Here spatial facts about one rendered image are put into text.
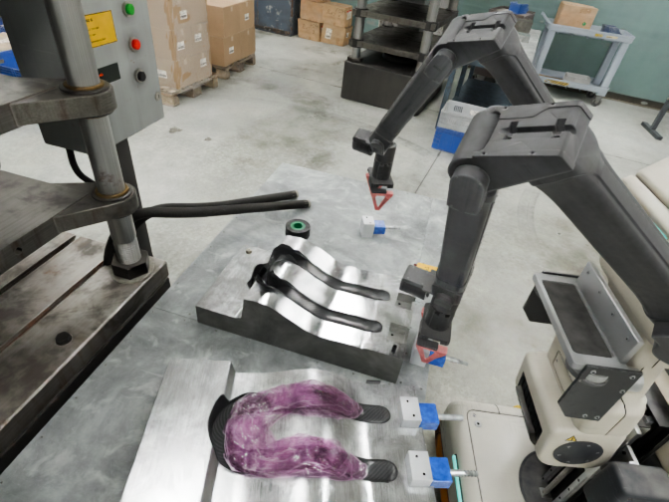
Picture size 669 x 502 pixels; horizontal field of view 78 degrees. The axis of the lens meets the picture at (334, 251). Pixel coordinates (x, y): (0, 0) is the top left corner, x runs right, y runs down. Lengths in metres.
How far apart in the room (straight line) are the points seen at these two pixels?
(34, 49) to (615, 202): 1.16
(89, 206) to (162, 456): 0.59
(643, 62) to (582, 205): 6.90
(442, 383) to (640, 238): 1.60
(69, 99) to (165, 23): 3.52
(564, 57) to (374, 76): 3.27
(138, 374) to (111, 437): 0.14
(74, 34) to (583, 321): 1.12
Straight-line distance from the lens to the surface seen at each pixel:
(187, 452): 0.79
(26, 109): 1.00
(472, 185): 0.48
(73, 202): 1.13
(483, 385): 2.14
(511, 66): 0.86
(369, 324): 0.99
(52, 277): 1.35
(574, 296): 1.03
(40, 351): 1.17
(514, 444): 1.68
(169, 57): 4.56
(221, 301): 1.05
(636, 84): 7.46
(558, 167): 0.45
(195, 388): 0.85
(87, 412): 1.01
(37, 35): 1.21
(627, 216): 0.54
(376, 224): 1.38
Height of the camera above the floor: 1.61
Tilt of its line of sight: 38 degrees down
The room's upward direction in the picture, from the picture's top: 8 degrees clockwise
